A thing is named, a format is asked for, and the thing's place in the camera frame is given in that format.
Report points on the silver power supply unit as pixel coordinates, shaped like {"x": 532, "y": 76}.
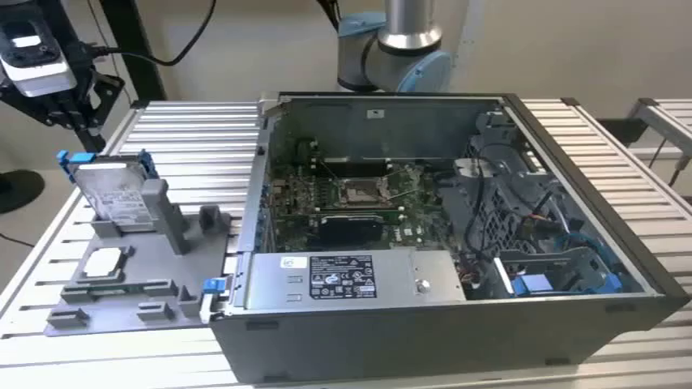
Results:
{"x": 269, "y": 283}

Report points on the black round stand base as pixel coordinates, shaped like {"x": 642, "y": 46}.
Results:
{"x": 18, "y": 190}

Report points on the black stand post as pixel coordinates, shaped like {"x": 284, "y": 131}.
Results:
{"x": 134, "y": 40}

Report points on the grey metal disk bay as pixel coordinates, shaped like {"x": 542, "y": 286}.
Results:
{"x": 502, "y": 227}

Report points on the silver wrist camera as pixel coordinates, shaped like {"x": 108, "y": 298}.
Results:
{"x": 40, "y": 69}

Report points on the grey parts rack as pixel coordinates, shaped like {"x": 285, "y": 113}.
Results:
{"x": 150, "y": 259}

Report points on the black bracket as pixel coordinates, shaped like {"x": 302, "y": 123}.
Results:
{"x": 621, "y": 129}

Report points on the aluminium side table frame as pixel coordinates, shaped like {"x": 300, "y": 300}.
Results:
{"x": 664, "y": 117}

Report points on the blue case latch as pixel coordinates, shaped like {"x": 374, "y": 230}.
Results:
{"x": 213, "y": 285}

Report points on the thin metal locking lever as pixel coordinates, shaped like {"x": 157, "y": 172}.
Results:
{"x": 402, "y": 171}
{"x": 328, "y": 169}

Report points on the green motherboard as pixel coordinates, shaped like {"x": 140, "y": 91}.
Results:
{"x": 421, "y": 194}

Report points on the black ribbed cooler block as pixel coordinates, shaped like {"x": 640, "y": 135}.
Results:
{"x": 348, "y": 231}

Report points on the black RAM slot bank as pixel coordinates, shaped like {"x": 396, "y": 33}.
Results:
{"x": 356, "y": 209}
{"x": 350, "y": 164}

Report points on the green RAM stick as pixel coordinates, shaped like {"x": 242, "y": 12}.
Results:
{"x": 132, "y": 289}

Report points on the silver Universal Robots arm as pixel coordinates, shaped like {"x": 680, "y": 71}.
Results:
{"x": 405, "y": 24}

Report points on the silver CPU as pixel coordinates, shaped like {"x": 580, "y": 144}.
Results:
{"x": 104, "y": 262}

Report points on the hard disk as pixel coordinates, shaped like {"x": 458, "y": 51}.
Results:
{"x": 113, "y": 194}

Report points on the open black PC case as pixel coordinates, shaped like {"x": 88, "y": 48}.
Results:
{"x": 378, "y": 348}

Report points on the white wall conduit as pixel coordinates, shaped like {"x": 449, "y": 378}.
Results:
{"x": 469, "y": 24}

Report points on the blue carrier in bay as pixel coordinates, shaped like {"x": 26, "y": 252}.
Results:
{"x": 532, "y": 283}

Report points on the CPU socket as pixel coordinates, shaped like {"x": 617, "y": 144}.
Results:
{"x": 358, "y": 194}

